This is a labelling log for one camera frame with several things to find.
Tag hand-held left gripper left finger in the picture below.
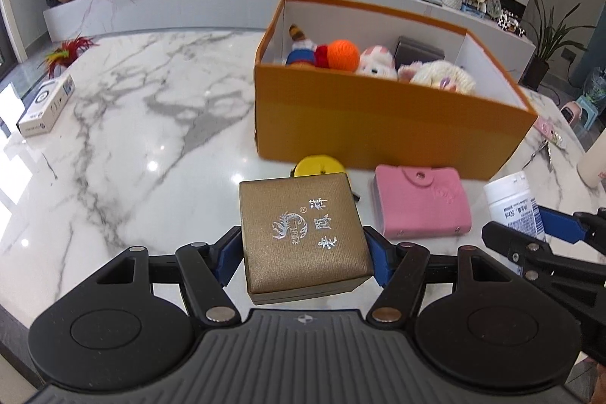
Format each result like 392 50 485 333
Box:
94 225 245 326

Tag white plush cat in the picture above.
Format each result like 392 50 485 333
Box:
356 45 399 80

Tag gold jewelry box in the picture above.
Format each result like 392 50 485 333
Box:
238 173 375 306

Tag plush fox toy blue jacket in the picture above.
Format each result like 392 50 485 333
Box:
285 23 330 69

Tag black and white figurines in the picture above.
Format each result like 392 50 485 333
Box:
496 8 529 39

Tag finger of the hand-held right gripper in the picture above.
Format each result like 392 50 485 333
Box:
539 206 606 254
481 221 606 293

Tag potted green plant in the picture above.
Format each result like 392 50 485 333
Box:
518 0 598 91

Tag red feather toy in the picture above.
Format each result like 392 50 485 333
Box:
40 34 101 79

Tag yellow tape measure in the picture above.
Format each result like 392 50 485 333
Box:
289 153 350 178

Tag pink card wallet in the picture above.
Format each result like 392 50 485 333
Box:
372 164 473 240

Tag white product box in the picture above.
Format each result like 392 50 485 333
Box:
16 73 77 137

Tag white pill bottle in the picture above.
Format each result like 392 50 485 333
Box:
483 170 547 244

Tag orange knitted ball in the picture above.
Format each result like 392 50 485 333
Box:
326 39 363 72

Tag metal scissors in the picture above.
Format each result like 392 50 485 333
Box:
523 133 567 171

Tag orange cardboard box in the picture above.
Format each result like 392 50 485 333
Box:
253 0 539 183

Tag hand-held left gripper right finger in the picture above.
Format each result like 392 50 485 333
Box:
364 225 515 324

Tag pink stool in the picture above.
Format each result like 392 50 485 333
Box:
558 95 594 131

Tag white plush rabbit pink ears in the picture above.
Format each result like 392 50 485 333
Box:
397 59 477 95

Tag cream cylinder bottle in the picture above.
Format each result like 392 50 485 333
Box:
578 133 606 190

